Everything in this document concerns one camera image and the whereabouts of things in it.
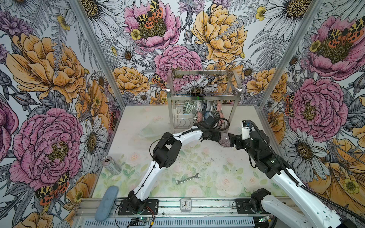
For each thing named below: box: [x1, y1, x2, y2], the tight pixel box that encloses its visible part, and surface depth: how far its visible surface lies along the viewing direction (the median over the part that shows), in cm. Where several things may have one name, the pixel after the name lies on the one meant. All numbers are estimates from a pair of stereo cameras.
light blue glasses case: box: [94, 185, 119, 222], surface depth 75 cm
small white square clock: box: [180, 198, 192, 213], surface depth 75 cm
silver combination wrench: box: [175, 172, 202, 186], surface depth 85 cm
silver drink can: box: [101, 155, 123, 176], surface depth 79 cm
